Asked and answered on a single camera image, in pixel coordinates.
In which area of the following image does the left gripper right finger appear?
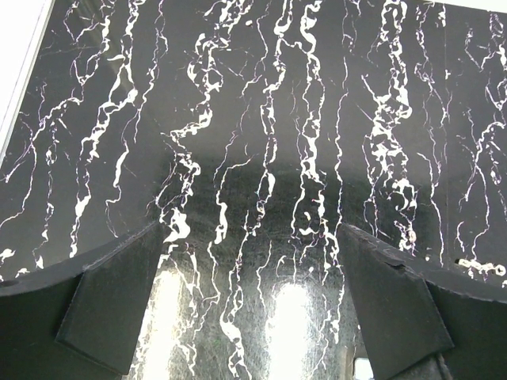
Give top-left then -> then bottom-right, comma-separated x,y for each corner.
337,224 -> 506,379

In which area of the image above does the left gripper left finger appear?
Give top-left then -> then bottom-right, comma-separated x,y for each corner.
1,222 -> 163,379

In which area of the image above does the clear plastic organizer box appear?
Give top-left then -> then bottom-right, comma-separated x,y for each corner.
353,357 -> 374,380

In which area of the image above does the silver hex nut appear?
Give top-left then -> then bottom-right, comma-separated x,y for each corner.
494,264 -> 507,277

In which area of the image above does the black marbled table mat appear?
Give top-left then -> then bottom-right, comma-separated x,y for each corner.
1,1 -> 506,379

